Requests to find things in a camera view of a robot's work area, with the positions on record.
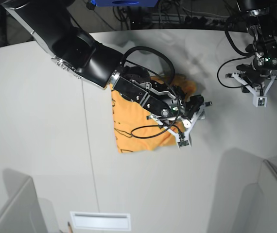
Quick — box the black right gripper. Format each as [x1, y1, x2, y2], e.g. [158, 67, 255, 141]
[182, 95, 205, 119]

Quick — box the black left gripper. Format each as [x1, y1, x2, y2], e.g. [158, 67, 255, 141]
[236, 64, 271, 94]

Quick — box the yellow T-shirt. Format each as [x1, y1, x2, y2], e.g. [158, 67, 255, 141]
[111, 74, 198, 154]

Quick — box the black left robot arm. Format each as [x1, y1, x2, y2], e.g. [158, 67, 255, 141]
[217, 0, 277, 96]

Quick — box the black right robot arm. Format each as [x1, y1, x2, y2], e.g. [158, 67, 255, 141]
[2, 0, 205, 121]

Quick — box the grey divider panel right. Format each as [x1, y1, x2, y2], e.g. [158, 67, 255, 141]
[232, 160, 277, 233]

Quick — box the grey divider panel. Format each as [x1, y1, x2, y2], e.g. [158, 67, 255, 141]
[232, 160, 277, 233]
[0, 176, 48, 233]

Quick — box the blue box at top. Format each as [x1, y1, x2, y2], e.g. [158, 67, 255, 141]
[87, 0, 158, 7]

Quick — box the white slotted tray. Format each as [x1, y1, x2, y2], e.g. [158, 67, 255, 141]
[70, 211, 132, 232]

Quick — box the pencil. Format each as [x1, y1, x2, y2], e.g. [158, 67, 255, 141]
[68, 222, 73, 233]

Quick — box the grey divider panel left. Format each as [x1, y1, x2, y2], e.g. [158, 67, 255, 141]
[0, 176, 48, 233]

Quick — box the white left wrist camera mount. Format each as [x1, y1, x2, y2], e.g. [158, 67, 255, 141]
[225, 72, 277, 107]

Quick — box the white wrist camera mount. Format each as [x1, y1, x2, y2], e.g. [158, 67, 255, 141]
[225, 72, 277, 107]
[147, 101, 212, 149]

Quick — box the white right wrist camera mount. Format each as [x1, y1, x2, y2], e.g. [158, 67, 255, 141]
[147, 101, 212, 149]

